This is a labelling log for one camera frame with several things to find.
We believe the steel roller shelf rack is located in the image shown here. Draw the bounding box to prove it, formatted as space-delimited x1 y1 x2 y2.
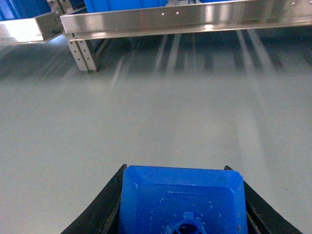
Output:
0 0 312 71

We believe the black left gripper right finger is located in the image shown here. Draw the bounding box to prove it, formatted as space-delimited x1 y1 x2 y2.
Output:
231 171 302 234

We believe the tilted blue crate far left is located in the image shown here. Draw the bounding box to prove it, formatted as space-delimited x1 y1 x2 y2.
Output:
0 0 51 21

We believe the blue rectangular plastic part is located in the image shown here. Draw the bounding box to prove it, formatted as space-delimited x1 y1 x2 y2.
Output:
118 166 248 234

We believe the blue plastic bin left front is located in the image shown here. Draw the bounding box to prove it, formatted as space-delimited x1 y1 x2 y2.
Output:
84 0 168 13

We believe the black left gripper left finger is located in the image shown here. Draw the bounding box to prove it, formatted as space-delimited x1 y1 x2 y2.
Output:
62 164 127 234

